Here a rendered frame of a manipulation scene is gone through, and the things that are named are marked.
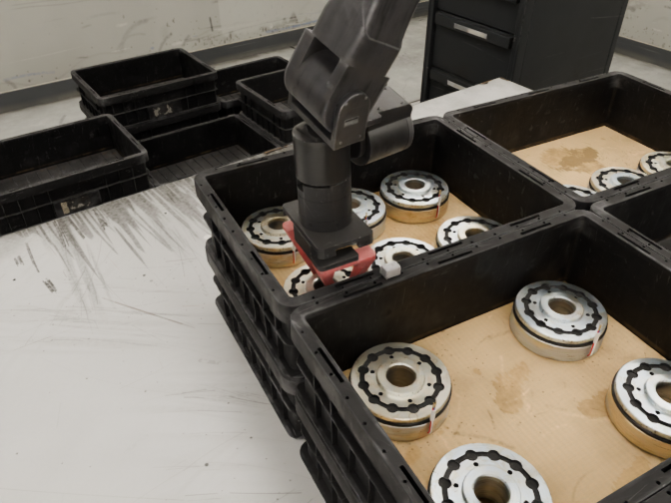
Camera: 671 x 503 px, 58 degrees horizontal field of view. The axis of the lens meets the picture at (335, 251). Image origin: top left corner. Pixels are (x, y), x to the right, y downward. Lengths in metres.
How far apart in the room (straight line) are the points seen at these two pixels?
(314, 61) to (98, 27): 3.13
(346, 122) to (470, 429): 0.32
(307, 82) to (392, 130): 0.12
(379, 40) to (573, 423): 0.41
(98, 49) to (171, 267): 2.73
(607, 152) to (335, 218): 0.65
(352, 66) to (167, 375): 0.51
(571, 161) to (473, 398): 0.57
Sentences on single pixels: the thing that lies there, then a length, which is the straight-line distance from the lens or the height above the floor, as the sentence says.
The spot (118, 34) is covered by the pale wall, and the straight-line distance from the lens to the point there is 3.70.
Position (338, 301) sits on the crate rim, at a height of 0.93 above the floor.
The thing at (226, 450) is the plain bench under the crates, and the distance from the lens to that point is 0.78.
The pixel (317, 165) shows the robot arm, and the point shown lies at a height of 1.04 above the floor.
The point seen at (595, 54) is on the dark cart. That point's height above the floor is 0.53.
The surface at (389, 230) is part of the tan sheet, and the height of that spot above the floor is 0.83.
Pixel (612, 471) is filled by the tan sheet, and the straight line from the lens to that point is 0.65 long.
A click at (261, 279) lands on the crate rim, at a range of 0.63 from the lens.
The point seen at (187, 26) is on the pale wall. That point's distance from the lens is 3.83.
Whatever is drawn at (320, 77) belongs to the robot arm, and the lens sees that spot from 0.55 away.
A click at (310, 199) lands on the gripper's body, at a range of 0.62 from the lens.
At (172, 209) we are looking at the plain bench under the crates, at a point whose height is 0.70.
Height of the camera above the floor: 1.33
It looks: 37 degrees down
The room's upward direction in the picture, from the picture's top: straight up
